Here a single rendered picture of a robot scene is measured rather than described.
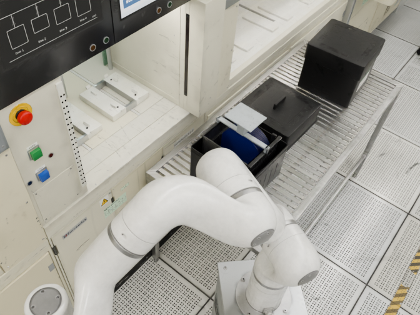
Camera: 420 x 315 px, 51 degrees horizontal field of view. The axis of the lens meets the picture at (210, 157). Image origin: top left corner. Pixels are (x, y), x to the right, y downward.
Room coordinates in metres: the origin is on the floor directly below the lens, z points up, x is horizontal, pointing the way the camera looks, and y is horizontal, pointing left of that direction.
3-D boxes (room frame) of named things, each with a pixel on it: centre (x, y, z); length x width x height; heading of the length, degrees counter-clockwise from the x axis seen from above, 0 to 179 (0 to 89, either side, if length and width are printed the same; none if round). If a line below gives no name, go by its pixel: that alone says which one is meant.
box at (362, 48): (1.82, -0.59, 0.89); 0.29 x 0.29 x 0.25; 59
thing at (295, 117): (1.49, -0.29, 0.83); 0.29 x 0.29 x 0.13; 55
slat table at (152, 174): (1.49, -0.36, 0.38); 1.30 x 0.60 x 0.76; 146
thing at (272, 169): (1.16, -0.11, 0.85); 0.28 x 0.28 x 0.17; 54
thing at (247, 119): (1.15, -0.11, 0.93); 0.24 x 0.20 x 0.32; 54
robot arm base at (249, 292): (0.63, -0.22, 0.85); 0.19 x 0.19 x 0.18
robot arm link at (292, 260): (0.60, -0.24, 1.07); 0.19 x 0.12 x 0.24; 31
